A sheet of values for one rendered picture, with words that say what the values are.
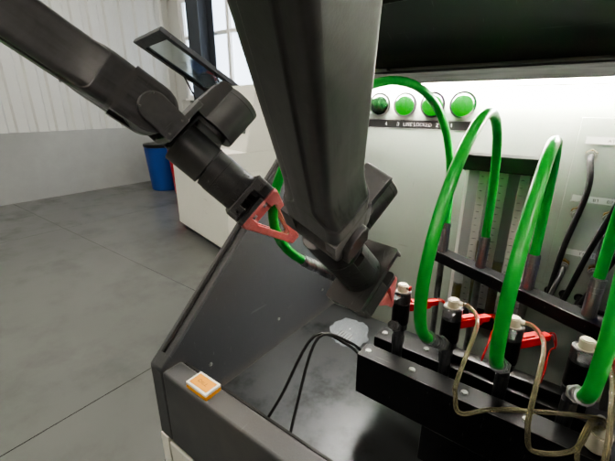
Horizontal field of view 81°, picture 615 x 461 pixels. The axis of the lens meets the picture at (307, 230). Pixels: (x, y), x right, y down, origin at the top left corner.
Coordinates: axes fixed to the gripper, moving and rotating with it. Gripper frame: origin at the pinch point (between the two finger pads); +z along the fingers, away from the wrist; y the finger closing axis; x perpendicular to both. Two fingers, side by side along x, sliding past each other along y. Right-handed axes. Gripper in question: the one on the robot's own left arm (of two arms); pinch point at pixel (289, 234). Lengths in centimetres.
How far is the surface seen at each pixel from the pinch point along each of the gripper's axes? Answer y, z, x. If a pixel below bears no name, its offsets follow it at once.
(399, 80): 0.9, -2.2, -28.7
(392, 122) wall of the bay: 25.1, 7.1, -34.8
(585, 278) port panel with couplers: 0, 48, -29
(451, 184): -16.9, 6.2, -15.0
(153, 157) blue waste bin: 591, -121, 33
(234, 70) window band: 585, -116, -164
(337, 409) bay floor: 9.9, 31.5, 19.2
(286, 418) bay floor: 10.2, 24.5, 26.0
